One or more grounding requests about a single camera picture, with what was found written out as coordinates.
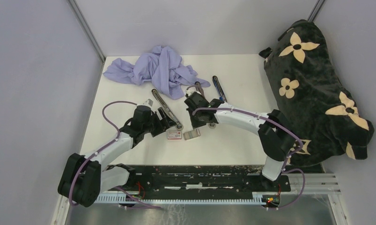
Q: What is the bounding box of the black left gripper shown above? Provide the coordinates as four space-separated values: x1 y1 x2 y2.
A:
142 107 177 137

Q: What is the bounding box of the beige black stapler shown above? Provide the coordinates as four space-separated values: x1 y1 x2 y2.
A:
195 82 216 129
151 89 184 131

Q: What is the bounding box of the red white staple box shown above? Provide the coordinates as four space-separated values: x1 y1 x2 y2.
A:
167 131 183 140

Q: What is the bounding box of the blue stapler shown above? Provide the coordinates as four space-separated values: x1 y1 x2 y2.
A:
212 75 227 102

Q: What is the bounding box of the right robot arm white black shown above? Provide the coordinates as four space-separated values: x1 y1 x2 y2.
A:
184 91 301 191

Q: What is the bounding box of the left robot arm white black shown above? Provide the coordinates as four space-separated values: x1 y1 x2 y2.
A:
57 105 177 207

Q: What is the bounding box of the purple crumpled cloth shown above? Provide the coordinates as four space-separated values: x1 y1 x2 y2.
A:
103 45 211 100

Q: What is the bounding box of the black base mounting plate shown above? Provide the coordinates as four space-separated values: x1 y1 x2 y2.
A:
122 165 291 200

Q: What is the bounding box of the black floral plush pillow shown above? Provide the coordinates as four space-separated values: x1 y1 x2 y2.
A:
260 19 375 167

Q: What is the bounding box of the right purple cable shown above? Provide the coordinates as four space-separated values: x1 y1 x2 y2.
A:
185 85 306 210

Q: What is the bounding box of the purple cable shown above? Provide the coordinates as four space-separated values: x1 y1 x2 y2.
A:
185 85 306 210
68 100 163 210

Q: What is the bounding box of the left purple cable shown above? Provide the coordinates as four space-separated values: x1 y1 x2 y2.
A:
68 100 163 210

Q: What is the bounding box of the aluminium rail frame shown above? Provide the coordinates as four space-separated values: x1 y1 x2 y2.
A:
51 172 342 225

